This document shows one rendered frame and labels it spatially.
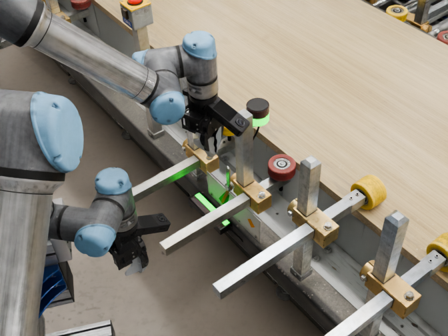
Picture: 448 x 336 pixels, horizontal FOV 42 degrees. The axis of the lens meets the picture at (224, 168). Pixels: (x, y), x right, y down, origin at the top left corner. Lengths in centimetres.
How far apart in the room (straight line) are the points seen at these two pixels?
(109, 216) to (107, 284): 134
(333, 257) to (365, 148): 35
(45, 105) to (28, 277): 26
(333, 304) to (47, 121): 101
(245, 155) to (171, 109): 41
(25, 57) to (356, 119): 260
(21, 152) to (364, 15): 170
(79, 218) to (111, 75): 31
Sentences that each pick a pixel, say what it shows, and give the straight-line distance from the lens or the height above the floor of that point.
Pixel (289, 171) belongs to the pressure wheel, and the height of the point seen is 91.
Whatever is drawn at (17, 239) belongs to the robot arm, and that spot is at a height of 141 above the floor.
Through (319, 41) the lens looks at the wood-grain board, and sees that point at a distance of 220.
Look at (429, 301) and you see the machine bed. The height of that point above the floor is 71.
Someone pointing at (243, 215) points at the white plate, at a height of 76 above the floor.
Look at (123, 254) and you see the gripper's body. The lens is 144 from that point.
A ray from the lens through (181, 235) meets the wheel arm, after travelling 158.
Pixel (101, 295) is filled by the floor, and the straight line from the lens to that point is 257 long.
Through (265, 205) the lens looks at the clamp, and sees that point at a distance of 166.
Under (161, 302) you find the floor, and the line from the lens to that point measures 250.
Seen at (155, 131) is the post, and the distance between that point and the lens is 209.
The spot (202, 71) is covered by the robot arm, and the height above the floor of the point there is 129.
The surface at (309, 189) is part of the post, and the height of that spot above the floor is 107.
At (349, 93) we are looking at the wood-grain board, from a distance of 196.
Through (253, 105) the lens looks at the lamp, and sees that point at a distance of 154.
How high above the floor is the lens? 209
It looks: 45 degrees down
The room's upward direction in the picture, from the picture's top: 3 degrees counter-clockwise
